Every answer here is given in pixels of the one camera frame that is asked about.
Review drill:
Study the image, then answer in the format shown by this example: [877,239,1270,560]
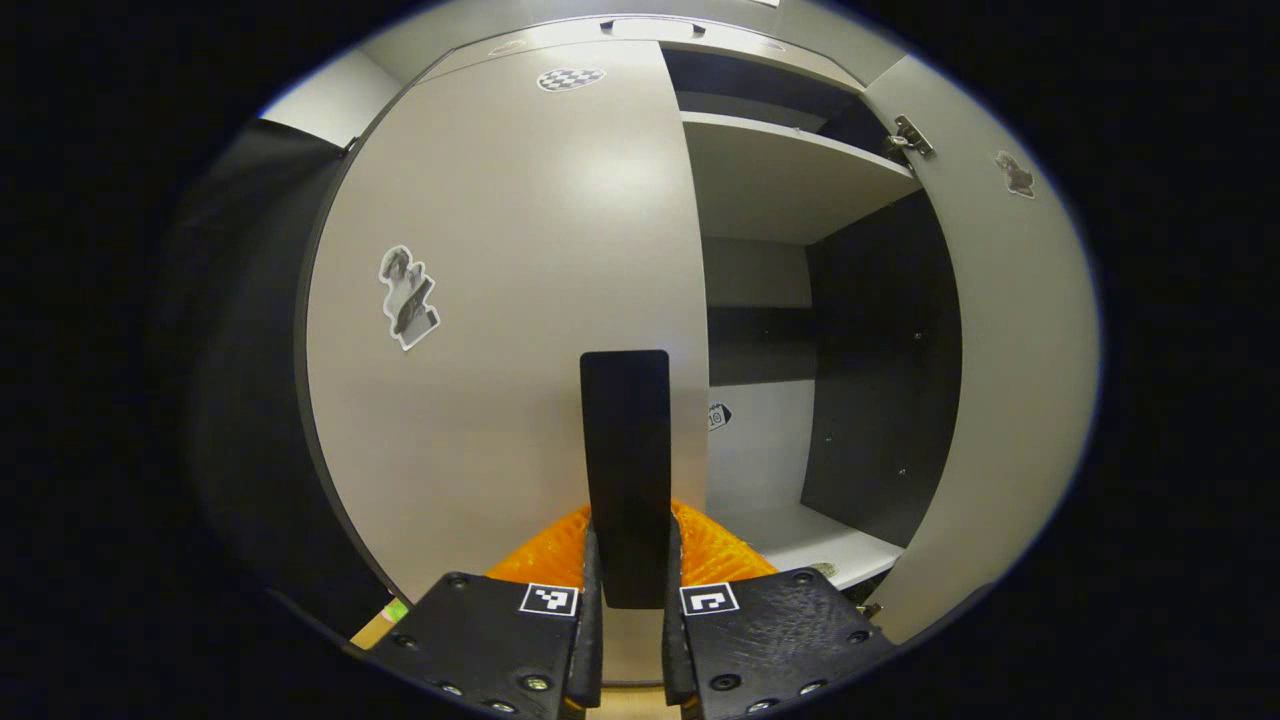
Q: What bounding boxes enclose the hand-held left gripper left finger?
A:
[345,503,607,720]

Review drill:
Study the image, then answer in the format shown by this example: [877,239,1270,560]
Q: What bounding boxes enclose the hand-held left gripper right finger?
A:
[660,500,901,720]

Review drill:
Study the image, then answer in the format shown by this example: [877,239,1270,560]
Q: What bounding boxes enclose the black door handle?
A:
[580,350,671,609]

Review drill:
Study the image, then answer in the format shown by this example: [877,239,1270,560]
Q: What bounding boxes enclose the beige shoe cabinet door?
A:
[860,55,1101,646]
[305,40,711,691]

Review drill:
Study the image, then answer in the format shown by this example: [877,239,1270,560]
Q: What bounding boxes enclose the beige double-door shoe cabinet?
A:
[290,15,1101,691]

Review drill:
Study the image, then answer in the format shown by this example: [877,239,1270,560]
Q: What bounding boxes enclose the black backdrop cloth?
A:
[150,120,401,641]

